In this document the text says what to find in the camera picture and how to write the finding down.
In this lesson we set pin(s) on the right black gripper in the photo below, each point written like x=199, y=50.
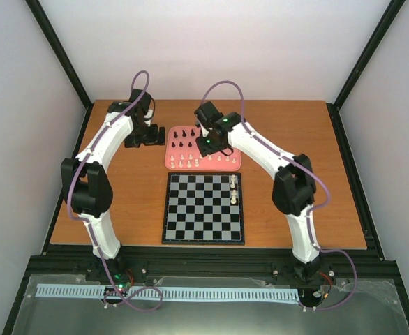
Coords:
x=204, y=151

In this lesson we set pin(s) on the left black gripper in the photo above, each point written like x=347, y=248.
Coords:
x=131, y=142

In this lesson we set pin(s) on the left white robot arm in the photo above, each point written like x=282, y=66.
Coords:
x=86, y=188

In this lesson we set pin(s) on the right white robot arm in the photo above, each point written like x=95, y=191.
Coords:
x=293, y=188

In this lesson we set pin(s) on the pink plastic tray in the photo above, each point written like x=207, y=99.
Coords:
x=215, y=162

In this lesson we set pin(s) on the black white chessboard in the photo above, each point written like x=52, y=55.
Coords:
x=198, y=209

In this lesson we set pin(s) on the black aluminium frame rail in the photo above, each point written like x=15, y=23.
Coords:
x=146, y=263

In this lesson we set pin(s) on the light blue slotted cable duct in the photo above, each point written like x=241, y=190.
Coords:
x=170, y=294

